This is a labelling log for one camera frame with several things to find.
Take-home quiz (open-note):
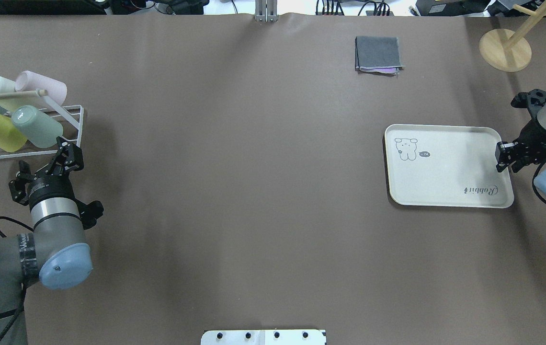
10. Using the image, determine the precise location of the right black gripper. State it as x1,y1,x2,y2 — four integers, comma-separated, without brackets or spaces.
495,121,546,173

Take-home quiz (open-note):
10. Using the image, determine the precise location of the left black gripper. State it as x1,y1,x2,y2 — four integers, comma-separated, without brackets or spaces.
9,136,83,206

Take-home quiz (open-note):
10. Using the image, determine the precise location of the green cup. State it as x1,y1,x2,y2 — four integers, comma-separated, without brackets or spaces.
11,105,64,149

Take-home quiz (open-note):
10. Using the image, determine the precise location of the cream rabbit tray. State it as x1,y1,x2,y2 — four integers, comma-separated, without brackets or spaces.
383,124,514,209

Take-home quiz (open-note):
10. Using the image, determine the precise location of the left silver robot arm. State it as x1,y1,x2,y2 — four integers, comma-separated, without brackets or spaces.
0,136,104,345

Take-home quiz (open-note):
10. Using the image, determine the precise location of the pink cup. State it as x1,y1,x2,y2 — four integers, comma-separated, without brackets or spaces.
14,70,68,105

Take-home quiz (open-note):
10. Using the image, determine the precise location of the wooden mug tree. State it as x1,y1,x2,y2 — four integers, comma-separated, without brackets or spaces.
478,1,546,72

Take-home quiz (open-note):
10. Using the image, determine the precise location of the grey folded cloth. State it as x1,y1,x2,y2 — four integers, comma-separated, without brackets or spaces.
354,36,405,74

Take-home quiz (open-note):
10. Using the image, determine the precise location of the white wire cup rack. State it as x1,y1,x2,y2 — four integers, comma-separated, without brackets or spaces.
0,88,86,160

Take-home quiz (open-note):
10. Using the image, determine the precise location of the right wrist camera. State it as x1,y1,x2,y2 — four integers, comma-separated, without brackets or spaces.
510,88,546,120

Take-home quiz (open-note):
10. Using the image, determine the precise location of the aluminium frame post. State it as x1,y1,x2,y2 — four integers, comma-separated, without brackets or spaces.
254,0,279,23

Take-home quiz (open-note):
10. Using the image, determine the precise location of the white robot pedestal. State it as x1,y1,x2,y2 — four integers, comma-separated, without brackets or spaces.
200,328,327,345

